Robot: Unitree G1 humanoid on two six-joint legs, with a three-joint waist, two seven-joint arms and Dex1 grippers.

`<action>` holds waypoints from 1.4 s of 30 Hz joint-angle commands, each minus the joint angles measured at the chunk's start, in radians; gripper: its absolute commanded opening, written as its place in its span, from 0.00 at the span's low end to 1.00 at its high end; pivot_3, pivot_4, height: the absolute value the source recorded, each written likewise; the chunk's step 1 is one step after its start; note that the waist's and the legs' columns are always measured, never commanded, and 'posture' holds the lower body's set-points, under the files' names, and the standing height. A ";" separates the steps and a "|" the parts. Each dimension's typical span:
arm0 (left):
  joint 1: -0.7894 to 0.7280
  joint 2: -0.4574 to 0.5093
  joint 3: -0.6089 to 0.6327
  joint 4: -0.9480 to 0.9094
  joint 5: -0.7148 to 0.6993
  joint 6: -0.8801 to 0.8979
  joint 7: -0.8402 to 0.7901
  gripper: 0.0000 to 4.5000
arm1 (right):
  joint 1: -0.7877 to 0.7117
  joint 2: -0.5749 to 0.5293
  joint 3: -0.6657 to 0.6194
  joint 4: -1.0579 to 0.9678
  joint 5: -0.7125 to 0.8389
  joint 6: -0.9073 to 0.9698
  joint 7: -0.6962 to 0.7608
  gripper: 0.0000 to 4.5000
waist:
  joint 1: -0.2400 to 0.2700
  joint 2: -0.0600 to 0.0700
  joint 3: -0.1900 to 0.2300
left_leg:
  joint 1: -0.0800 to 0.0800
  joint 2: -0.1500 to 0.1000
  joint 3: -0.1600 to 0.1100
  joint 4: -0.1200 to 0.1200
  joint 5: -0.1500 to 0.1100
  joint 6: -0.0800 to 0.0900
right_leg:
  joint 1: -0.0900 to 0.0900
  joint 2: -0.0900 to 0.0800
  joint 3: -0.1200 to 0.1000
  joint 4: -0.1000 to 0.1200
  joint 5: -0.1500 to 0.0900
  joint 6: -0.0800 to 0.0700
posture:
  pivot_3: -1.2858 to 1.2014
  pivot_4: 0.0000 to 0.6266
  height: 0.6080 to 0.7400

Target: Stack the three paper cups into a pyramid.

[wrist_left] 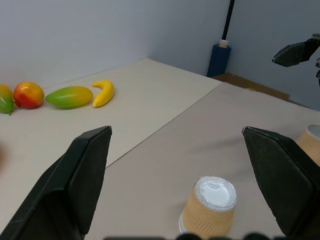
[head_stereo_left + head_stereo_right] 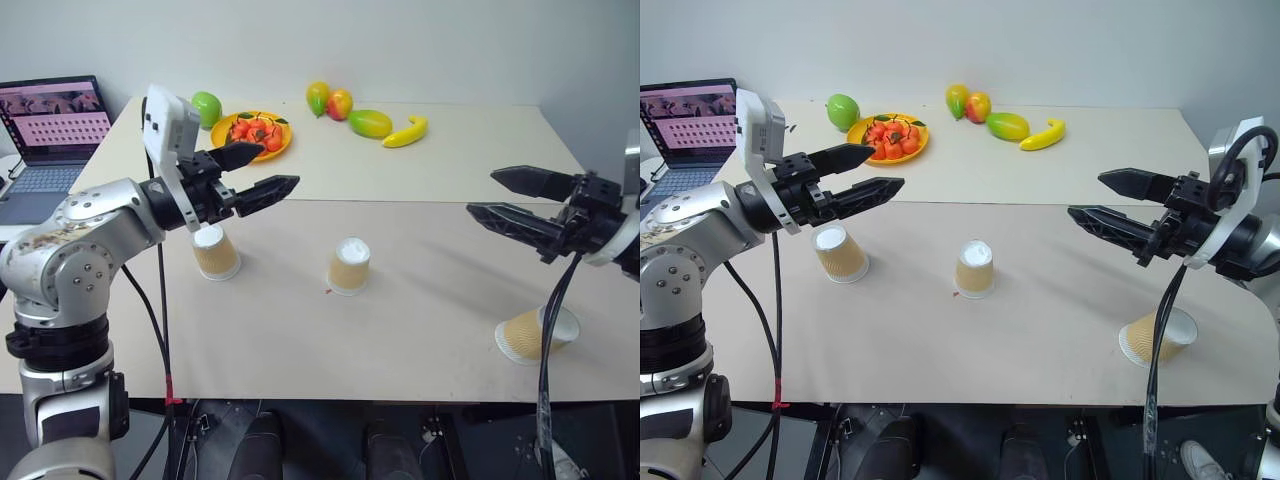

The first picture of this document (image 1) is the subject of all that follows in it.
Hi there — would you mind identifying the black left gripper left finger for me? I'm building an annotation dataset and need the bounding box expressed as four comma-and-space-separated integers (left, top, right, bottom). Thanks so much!
0, 125, 113, 240

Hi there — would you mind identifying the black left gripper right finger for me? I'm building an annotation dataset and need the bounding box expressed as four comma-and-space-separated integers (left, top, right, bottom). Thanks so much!
241, 125, 320, 240

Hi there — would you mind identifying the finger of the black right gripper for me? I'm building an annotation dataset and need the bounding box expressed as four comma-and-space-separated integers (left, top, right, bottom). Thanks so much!
272, 40, 309, 68

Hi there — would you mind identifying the brown ribbed paper cup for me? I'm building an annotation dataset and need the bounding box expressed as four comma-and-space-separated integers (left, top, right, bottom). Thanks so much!
295, 124, 320, 167
178, 176, 238, 240

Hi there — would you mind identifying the brown cardboard piece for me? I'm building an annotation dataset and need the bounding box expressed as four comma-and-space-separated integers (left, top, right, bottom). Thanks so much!
212, 72, 291, 102

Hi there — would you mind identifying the blue wrapped roll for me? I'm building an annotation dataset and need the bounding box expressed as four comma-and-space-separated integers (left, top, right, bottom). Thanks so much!
206, 38, 232, 79

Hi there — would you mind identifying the black pole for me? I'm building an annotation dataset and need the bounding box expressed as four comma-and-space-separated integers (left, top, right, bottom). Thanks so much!
220, 0, 236, 41

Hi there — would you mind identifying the green yellow toy mango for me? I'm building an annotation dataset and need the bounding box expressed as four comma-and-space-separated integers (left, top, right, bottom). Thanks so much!
45, 85, 94, 110

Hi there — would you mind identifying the red yellow toy pomegranate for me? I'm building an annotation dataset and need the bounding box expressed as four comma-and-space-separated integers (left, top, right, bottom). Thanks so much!
13, 81, 45, 110

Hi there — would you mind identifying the yellow toy banana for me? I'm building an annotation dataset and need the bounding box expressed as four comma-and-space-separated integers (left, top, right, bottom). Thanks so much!
91, 79, 115, 109

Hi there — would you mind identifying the green orange toy fruit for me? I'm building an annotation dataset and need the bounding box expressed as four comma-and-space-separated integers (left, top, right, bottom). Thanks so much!
0, 84, 15, 116

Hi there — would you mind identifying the grey beige table cover sheet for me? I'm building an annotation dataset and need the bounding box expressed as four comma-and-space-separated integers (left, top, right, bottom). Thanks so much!
84, 82, 320, 240

